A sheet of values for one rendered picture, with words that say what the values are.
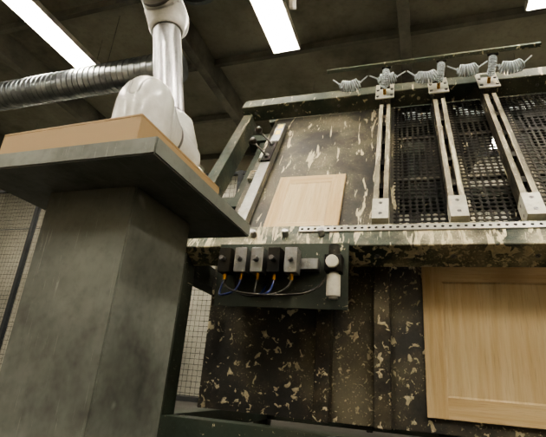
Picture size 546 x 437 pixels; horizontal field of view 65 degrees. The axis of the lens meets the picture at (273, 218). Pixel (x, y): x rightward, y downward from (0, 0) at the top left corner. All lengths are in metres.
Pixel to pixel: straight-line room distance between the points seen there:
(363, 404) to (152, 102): 1.27
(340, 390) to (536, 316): 0.75
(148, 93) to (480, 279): 1.32
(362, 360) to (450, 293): 0.42
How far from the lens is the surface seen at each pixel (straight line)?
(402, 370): 1.76
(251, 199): 1.94
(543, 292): 1.83
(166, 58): 1.61
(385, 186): 1.81
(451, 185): 1.80
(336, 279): 1.49
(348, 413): 1.77
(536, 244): 1.62
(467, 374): 1.75
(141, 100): 1.23
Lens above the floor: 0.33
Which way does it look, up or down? 20 degrees up
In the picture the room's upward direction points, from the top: 5 degrees clockwise
